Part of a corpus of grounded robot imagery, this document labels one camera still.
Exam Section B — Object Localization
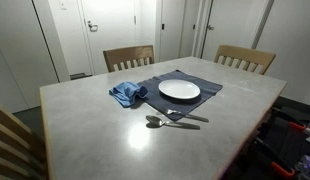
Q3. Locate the white round plate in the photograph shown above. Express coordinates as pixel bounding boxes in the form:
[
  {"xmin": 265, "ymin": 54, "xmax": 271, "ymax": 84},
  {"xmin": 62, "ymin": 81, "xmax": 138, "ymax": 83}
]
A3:
[{"xmin": 158, "ymin": 78, "xmax": 201, "ymax": 100}]

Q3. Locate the blue cloth towel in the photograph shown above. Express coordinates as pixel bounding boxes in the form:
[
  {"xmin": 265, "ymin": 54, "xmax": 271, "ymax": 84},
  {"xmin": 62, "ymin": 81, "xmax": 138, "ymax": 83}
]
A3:
[{"xmin": 108, "ymin": 81, "xmax": 149, "ymax": 108}]

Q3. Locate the dark blue placemat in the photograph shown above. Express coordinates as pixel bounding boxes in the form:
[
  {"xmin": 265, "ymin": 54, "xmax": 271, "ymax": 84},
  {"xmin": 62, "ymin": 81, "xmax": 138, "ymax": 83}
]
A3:
[{"xmin": 137, "ymin": 69, "xmax": 224, "ymax": 122}]

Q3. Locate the silver spoon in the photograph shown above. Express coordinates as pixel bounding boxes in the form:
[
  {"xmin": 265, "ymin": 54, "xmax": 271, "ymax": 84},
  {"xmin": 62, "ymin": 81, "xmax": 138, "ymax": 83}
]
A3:
[{"xmin": 145, "ymin": 114, "xmax": 201, "ymax": 131}]

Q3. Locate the dark wooden slat-back chair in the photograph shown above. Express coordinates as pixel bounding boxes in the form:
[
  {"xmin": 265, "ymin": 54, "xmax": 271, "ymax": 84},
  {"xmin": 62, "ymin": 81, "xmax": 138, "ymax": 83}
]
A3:
[{"xmin": 102, "ymin": 44, "xmax": 155, "ymax": 73}]

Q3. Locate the silver fork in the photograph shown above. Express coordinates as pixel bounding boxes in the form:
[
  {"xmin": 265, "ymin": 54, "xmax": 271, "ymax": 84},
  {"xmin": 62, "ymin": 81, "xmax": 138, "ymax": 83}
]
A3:
[{"xmin": 165, "ymin": 108, "xmax": 210, "ymax": 123}]

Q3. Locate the light wooden slat-back chair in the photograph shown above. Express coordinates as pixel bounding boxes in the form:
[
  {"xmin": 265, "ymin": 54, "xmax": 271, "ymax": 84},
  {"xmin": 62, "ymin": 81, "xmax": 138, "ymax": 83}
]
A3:
[{"xmin": 213, "ymin": 44, "xmax": 277, "ymax": 76}]

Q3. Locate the white door with lever handle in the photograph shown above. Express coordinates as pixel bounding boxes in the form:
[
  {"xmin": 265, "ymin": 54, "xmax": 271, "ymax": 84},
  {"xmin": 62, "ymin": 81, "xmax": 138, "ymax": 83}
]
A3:
[{"xmin": 78, "ymin": 0, "xmax": 140, "ymax": 76}]

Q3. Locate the silver lever door handle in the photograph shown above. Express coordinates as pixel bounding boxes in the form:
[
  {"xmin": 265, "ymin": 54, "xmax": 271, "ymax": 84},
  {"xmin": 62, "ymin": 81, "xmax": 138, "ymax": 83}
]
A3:
[{"xmin": 87, "ymin": 20, "xmax": 99, "ymax": 33}]

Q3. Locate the black clamp orange handle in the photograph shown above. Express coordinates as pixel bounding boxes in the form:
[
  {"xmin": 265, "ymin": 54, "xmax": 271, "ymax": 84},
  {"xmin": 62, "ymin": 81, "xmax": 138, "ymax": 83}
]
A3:
[
  {"xmin": 270, "ymin": 106, "xmax": 308, "ymax": 133},
  {"xmin": 253, "ymin": 135, "xmax": 297, "ymax": 179}
]

